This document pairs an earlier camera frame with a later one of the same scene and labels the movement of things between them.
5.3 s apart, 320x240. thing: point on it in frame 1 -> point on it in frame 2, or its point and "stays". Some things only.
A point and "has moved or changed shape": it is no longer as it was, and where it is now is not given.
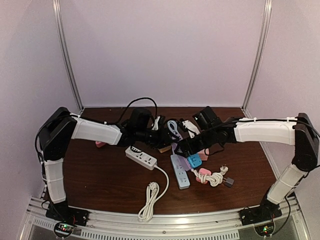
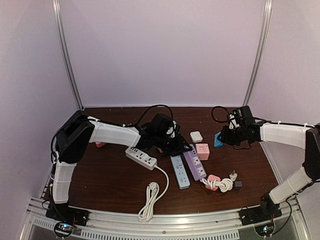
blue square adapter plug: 194,160 has moved or changed shape
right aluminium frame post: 267,16 stays
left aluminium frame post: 56,6 stays
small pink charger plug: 100,144 stays
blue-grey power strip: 181,175 stays
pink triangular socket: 203,171 -> 212,177
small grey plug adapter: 228,182 has moved or changed shape
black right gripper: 183,144 -> 225,138
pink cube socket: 202,154 stays
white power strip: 141,157 stays
